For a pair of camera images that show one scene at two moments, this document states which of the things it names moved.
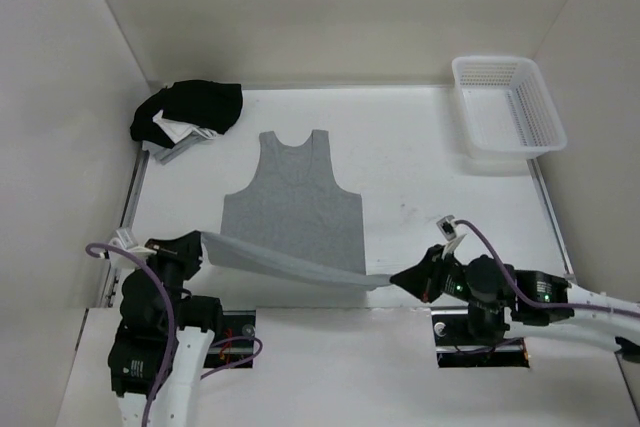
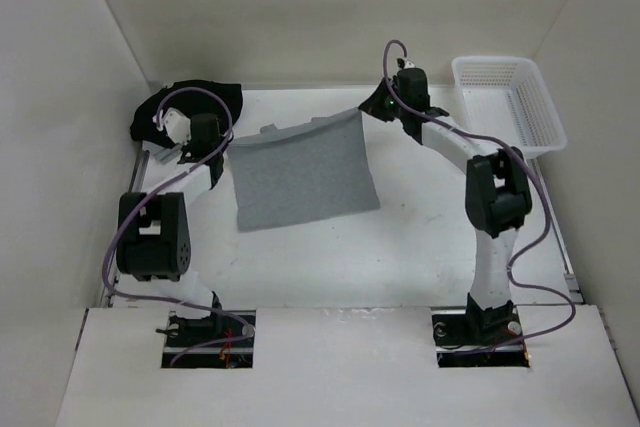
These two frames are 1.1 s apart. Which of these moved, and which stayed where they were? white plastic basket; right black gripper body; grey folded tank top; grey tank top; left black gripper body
Moved: grey tank top; right black gripper body; left black gripper body
Stayed: white plastic basket; grey folded tank top
